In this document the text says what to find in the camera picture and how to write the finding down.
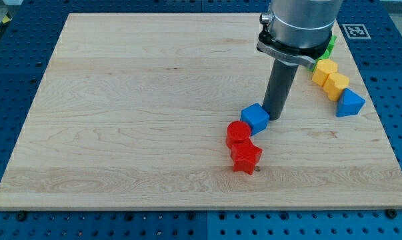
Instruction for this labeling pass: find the black bolt left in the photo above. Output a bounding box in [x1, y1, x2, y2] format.
[16, 211, 27, 222]

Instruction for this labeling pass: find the yellow hexagon block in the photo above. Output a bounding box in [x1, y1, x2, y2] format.
[312, 59, 338, 87]

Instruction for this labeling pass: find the blue triangle block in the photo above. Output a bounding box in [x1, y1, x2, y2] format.
[336, 88, 365, 117]

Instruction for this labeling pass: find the yellow heart block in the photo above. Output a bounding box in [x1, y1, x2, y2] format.
[323, 73, 350, 101]

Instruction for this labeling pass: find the red star block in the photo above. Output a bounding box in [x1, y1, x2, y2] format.
[231, 139, 263, 175]

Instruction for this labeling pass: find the red cylinder block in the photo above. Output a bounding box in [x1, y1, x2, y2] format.
[225, 121, 251, 149]

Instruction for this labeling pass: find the black bolt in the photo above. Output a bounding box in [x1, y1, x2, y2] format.
[16, 211, 27, 222]
[385, 209, 398, 219]

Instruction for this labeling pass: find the green block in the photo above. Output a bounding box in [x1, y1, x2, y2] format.
[310, 35, 337, 72]

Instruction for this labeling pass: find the white fiducial marker tag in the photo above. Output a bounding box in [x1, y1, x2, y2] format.
[343, 23, 371, 39]

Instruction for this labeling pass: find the black yellow hazard tape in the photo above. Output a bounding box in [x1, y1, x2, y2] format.
[0, 12, 12, 39]

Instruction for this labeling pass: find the black bolt right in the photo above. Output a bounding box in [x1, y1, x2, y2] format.
[385, 209, 398, 219]

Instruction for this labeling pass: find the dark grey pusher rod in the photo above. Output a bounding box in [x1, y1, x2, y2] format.
[262, 59, 298, 121]

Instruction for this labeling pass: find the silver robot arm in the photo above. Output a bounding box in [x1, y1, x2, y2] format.
[257, 0, 342, 69]

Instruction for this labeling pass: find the blue cube block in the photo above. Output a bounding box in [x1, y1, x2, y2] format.
[240, 103, 269, 136]

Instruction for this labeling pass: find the wooden board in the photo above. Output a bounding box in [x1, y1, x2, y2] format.
[0, 13, 402, 211]

